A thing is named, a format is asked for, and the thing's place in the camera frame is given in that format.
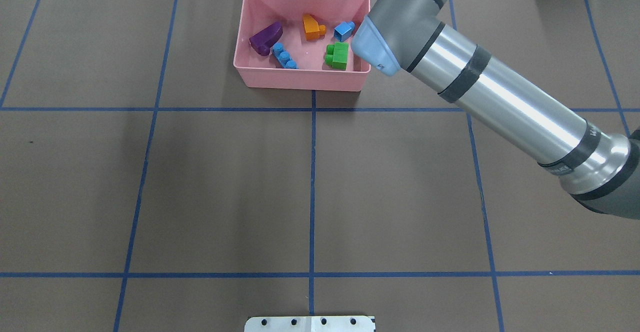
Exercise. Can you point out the pink plastic box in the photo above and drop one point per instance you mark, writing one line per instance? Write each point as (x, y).
(313, 74)

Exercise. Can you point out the long blue studded block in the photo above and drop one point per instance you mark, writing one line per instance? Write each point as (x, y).
(283, 57)

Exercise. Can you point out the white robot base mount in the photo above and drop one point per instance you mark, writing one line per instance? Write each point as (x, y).
(326, 323)

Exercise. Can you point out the purple long block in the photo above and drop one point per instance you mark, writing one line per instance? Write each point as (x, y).
(263, 41)

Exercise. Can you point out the green block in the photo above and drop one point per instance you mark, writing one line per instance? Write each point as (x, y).
(337, 55)

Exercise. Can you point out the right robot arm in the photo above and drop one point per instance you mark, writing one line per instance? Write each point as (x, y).
(598, 170)

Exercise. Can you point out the small blue block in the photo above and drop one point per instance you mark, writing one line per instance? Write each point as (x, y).
(344, 30)

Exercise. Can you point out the orange sloped block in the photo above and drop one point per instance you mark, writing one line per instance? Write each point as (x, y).
(313, 30)

